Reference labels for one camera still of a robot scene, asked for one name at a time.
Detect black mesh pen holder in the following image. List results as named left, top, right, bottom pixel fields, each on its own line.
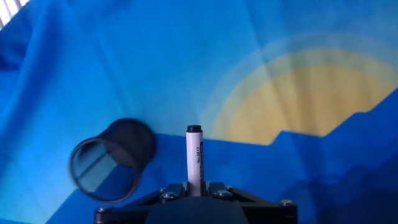
left=69, top=118, right=157, bottom=203

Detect blue mountain print cloth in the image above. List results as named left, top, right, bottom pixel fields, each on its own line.
left=0, top=0, right=398, bottom=224

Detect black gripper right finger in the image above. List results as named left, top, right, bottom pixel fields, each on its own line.
left=202, top=181, right=299, bottom=224

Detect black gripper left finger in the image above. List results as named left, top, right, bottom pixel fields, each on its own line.
left=94, top=181, right=191, bottom=224

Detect white whiteboard marker pen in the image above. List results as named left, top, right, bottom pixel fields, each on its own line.
left=185, top=124, right=204, bottom=197

